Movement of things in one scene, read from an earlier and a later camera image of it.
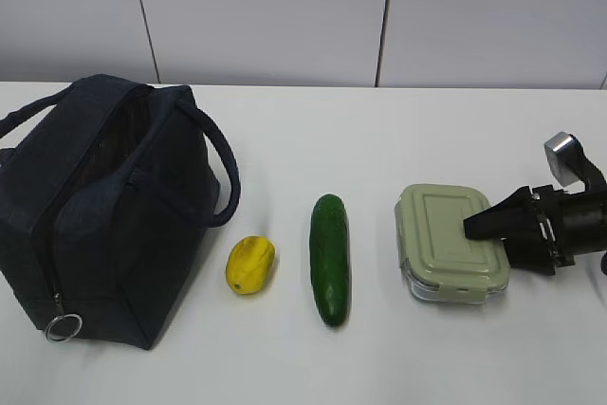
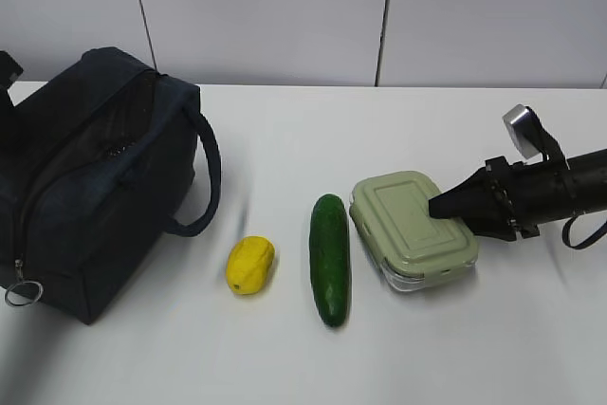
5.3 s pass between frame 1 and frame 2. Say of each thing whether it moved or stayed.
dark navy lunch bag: moved
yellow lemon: stayed
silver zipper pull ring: moved
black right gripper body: moved
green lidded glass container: moved
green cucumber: stayed
